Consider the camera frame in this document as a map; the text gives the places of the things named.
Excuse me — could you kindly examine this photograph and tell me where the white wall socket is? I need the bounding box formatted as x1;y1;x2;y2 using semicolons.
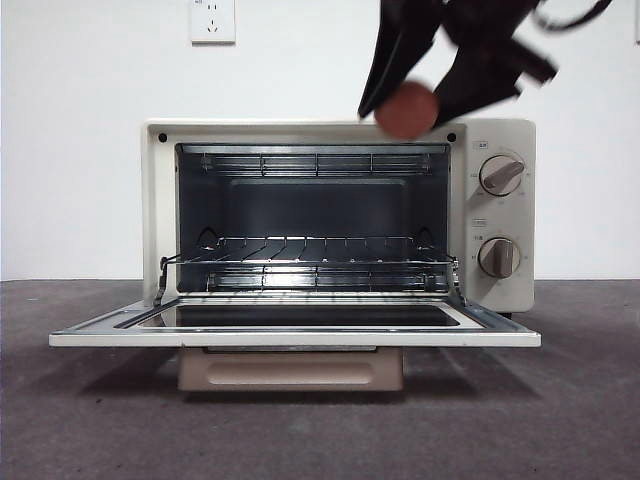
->
190;0;236;46

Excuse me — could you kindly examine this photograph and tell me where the metal wire oven rack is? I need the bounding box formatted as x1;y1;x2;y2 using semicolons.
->
159;236;459;267

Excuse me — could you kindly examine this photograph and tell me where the oven heating element guard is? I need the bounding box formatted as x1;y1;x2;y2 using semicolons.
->
207;264;437;294
202;153;431;178

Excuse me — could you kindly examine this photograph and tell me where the glass oven door beige handle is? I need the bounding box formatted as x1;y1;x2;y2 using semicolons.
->
48;294;542;394

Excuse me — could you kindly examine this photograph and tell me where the brown egg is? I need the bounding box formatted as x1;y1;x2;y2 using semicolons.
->
374;81;440;141

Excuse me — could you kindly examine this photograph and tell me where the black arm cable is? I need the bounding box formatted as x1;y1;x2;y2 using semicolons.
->
529;0;612;32

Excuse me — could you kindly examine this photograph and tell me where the beige oven knob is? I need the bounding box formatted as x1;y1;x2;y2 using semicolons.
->
478;237;522;279
478;154;526;197

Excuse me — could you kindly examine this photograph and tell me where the cream Toshiba toaster oven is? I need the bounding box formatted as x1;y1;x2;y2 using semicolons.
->
142;117;537;315

